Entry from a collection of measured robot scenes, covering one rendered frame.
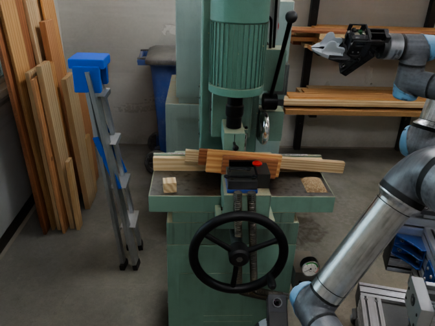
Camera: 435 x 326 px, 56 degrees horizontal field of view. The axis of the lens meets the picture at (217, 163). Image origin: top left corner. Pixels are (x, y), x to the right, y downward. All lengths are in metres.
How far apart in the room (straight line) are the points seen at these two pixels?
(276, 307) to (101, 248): 1.74
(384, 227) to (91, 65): 1.48
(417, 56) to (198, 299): 1.07
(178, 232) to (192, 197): 0.14
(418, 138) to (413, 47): 0.42
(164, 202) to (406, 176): 0.75
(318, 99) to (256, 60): 2.21
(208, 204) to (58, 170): 1.47
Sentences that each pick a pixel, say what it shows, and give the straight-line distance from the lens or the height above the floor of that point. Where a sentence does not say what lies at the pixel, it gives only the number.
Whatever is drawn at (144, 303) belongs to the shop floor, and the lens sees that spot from 2.24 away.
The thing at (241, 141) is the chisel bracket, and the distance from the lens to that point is 1.36.
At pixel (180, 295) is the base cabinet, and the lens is 1.56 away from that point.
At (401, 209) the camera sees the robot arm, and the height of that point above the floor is 1.14.
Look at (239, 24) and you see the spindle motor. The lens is 1.23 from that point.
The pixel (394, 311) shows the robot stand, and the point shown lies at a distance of 2.09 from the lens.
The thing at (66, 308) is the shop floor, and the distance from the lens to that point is 2.30.
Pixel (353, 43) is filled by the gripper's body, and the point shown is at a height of 1.38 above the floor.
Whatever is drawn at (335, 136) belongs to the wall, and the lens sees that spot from 4.10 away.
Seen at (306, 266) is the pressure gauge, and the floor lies 0.67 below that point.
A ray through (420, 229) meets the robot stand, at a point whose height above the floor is 0.71.
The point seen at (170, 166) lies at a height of 0.92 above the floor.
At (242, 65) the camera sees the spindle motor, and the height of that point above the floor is 1.30.
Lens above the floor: 1.56
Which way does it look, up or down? 26 degrees down
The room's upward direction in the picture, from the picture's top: 2 degrees clockwise
